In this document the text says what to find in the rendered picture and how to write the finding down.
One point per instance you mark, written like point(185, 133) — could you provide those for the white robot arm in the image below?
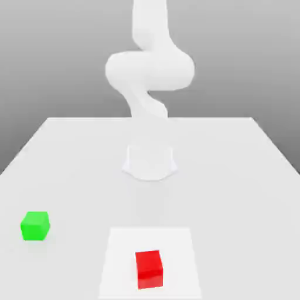
point(150, 70)

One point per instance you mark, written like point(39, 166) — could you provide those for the small red cube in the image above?
point(149, 269)

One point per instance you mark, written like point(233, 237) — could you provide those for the small green cube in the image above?
point(35, 226)

